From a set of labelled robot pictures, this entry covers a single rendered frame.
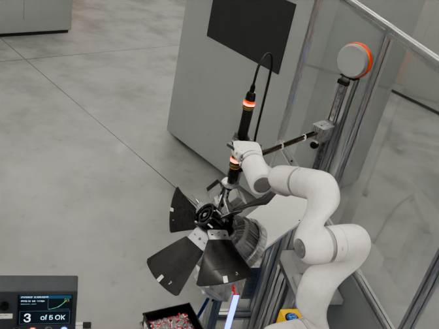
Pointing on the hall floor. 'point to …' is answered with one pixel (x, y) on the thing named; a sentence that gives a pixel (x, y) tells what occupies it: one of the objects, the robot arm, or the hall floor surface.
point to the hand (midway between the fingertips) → (241, 138)
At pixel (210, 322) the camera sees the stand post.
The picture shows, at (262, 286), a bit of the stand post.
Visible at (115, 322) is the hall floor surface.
